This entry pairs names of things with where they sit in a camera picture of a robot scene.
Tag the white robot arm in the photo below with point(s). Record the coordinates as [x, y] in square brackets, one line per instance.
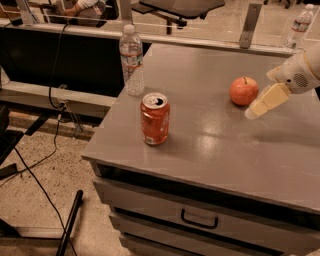
[298, 74]

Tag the black drawer handle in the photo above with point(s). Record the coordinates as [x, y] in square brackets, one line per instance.
[195, 221]

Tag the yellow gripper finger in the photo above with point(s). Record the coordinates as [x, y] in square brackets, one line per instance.
[270, 98]
[274, 74]

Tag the clear water bottle on table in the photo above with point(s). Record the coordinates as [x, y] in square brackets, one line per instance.
[131, 54]

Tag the seated person in background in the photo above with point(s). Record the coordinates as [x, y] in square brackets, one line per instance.
[78, 12]

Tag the grey drawer cabinet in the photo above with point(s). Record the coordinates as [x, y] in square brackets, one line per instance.
[260, 177]

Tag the clear water bottle far right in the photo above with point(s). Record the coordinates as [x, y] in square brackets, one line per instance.
[299, 27]

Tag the orange soda can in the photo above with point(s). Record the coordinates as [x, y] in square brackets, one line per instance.
[155, 114]

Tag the black office chair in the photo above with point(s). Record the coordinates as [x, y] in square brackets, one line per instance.
[177, 11]

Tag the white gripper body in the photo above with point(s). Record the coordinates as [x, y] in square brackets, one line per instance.
[294, 77]

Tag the red apple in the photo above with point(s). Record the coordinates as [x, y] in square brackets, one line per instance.
[243, 91]

